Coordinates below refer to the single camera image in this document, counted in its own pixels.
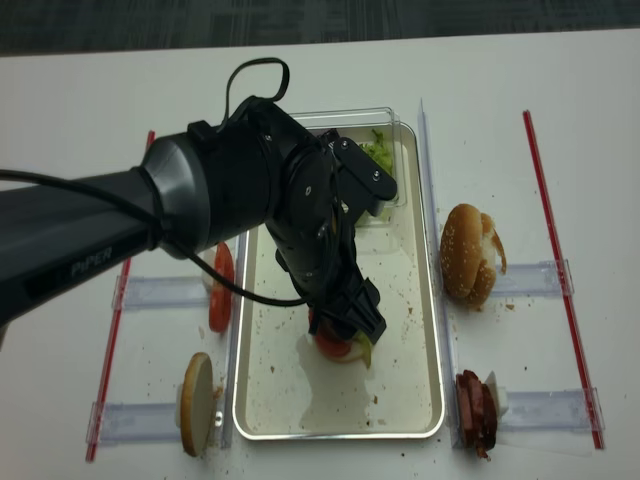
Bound upright tomato slices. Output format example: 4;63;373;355
209;242;235;333

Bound green lettuce in container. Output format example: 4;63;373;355
356;128;396;227

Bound sliced meat patties stack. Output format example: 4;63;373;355
456;370;498;461

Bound clear rail of tray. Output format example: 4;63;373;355
417;99;462;449
219;232;249;450

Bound bottom bun slice on tray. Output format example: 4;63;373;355
314;333;373;368

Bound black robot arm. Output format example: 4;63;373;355
1;97;397;341

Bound lower right clear holder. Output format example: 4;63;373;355
497;387;604;433

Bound clear rail left of tray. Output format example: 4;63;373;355
219;232;249;450

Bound lettuce piece under tomato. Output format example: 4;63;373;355
353;332;373;369

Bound upper left clear holder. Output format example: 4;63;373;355
112;276;209;311

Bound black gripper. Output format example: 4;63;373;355
309;271;386;345

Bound tomato slice on tray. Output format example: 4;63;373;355
313;319;352;360

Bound left red strip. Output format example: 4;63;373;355
85;130;157;462

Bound clear rail right of tray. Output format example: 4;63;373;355
417;99;462;449

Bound clear plastic container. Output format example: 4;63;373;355
291;107;406;228

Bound red strip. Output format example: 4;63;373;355
522;110;605;451
85;130;157;462

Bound purple cabbage leaves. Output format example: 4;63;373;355
317;128;340;145

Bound sesame burger buns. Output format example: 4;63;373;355
440;203;507;310

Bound clear holder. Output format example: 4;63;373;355
497;387;604;433
491;260;574;297
112;276;209;311
86;402;181;446

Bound upright bun slice left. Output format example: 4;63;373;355
180;352;215;457

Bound white block behind tomato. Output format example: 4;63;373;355
198;249;218;290

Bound lower left clear holder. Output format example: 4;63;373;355
86;402;181;446

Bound upper right clear holder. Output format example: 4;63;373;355
491;260;574;297

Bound white block behind meat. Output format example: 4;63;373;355
485;371;509;418

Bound white metal tray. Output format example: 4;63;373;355
233;124;444;440

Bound right red strip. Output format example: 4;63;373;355
522;110;605;451

